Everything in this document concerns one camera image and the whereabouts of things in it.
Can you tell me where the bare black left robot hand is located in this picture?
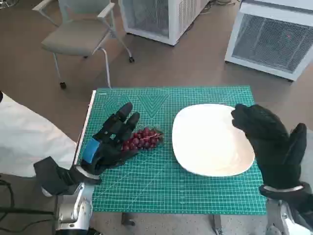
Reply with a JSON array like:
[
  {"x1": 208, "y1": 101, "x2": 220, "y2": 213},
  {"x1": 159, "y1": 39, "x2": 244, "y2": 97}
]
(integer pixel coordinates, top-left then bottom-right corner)
[{"x1": 80, "y1": 102, "x2": 141, "y2": 175}]

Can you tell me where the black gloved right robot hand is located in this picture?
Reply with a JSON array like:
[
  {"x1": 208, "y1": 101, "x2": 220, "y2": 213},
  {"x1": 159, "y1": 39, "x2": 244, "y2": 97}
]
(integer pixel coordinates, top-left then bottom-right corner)
[{"x1": 230, "y1": 104, "x2": 308, "y2": 190}]

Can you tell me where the red toy grape bunch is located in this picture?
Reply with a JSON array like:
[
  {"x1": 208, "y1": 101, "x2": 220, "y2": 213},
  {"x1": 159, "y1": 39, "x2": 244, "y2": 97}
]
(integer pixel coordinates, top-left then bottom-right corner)
[{"x1": 121, "y1": 126, "x2": 165, "y2": 152}]

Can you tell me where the white square plate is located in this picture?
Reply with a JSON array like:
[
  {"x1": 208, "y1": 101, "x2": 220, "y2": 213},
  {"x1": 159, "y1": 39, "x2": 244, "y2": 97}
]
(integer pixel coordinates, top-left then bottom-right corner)
[{"x1": 172, "y1": 103, "x2": 256, "y2": 177}]

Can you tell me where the green cutting mat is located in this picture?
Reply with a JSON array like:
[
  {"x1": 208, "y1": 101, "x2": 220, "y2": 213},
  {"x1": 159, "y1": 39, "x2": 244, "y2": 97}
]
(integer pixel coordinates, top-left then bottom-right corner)
[{"x1": 77, "y1": 85, "x2": 267, "y2": 213}]

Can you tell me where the person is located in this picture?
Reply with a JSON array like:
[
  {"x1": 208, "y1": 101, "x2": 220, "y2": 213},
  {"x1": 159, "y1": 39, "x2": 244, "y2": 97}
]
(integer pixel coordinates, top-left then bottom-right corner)
[{"x1": 0, "y1": 90, "x2": 79, "y2": 178}]

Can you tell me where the white mesh-front cabinet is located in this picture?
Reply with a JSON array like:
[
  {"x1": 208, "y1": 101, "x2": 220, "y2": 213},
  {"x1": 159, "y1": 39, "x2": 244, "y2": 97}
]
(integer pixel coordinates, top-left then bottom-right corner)
[
  {"x1": 224, "y1": 0, "x2": 313, "y2": 83},
  {"x1": 118, "y1": 0, "x2": 211, "y2": 47}
]

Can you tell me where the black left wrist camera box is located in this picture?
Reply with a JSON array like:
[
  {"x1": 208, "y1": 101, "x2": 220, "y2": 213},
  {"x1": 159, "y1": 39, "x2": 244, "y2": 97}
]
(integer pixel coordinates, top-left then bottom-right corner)
[{"x1": 33, "y1": 156, "x2": 81, "y2": 197}]

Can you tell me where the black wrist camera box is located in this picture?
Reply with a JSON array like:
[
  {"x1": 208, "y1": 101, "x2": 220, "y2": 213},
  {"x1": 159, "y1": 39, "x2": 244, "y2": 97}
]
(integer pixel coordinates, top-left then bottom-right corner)
[
  {"x1": 291, "y1": 193, "x2": 313, "y2": 230},
  {"x1": 33, "y1": 156, "x2": 81, "y2": 197}
]

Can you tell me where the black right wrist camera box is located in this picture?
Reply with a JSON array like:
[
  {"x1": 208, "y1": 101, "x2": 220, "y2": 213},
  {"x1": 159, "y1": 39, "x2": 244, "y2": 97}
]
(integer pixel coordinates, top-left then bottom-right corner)
[{"x1": 291, "y1": 193, "x2": 313, "y2": 230}]

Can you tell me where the metal table leg bracket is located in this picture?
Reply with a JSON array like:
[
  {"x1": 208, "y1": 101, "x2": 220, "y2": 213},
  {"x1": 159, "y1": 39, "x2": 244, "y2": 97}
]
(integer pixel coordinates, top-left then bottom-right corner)
[
  {"x1": 121, "y1": 212, "x2": 136, "y2": 227},
  {"x1": 212, "y1": 214, "x2": 224, "y2": 235}
]

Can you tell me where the black floor cable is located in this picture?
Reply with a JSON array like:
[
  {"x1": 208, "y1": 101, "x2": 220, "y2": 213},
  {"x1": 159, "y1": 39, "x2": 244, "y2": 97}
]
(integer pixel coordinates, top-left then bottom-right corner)
[
  {"x1": 0, "y1": 179, "x2": 15, "y2": 211},
  {"x1": 0, "y1": 206, "x2": 58, "y2": 217}
]

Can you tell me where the grey chair with white frame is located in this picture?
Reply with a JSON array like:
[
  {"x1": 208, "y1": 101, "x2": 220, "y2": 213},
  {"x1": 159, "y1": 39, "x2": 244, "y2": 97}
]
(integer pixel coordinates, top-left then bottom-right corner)
[{"x1": 32, "y1": 0, "x2": 136, "y2": 90}]

